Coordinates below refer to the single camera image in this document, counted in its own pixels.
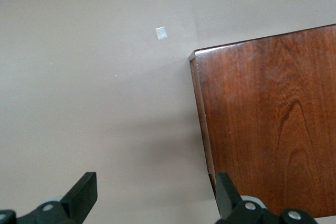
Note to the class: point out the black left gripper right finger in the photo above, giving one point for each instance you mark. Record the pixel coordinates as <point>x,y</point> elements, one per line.
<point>228,203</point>

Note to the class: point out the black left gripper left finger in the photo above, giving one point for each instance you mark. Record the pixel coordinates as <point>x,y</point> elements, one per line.
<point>76,203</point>

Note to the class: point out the dark wooden drawer cabinet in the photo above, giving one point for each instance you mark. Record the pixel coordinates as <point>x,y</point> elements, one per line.
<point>262,129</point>

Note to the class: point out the small square tape patch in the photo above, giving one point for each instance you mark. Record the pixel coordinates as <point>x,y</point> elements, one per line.
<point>161,33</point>

